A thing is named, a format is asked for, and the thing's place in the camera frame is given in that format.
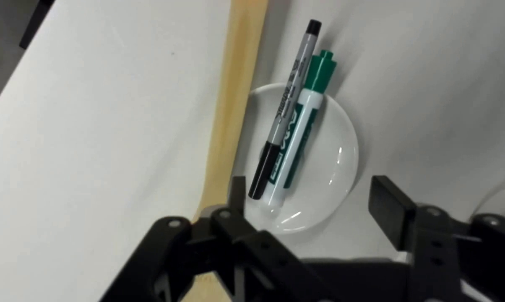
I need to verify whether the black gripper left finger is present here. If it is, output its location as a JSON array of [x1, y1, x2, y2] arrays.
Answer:
[[98, 175, 320, 302]]

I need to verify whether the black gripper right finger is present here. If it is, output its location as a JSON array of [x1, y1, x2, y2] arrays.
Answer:
[[367, 175, 505, 302]]

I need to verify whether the green-capped white marker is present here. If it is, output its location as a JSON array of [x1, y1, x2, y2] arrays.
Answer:
[[263, 49, 338, 211]]

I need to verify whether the small white plate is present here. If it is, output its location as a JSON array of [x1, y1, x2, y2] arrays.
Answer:
[[231, 83, 360, 236]]

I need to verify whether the black and grey marker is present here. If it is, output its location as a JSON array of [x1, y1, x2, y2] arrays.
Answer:
[[246, 19, 323, 202]]

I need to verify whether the wooden spoon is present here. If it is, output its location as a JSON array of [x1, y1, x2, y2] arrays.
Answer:
[[180, 0, 269, 302]]

